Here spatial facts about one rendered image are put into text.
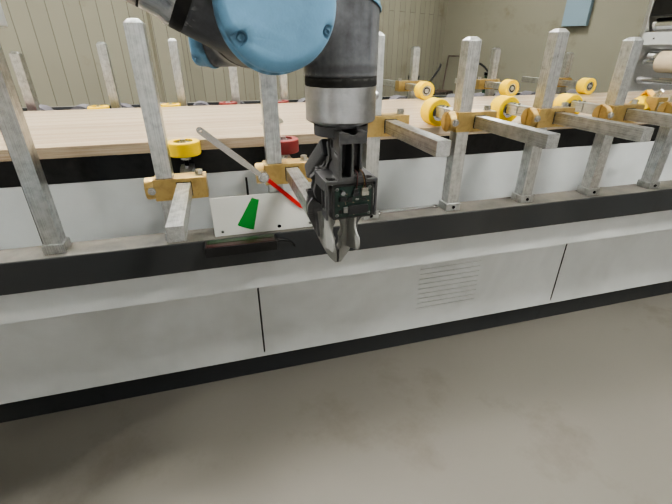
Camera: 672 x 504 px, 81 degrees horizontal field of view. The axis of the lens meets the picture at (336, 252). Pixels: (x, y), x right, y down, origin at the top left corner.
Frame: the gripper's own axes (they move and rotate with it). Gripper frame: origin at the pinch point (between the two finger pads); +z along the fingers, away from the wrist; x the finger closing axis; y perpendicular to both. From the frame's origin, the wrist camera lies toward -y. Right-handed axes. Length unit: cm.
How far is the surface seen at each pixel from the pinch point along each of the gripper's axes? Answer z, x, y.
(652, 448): 83, 103, 3
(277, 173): -2.1, -2.7, -39.7
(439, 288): 55, 61, -61
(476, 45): -30, 47, -39
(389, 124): -12.7, 24.3, -36.4
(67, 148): -7, -51, -60
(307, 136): -7, 9, -59
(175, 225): -1.6, -24.5, -14.5
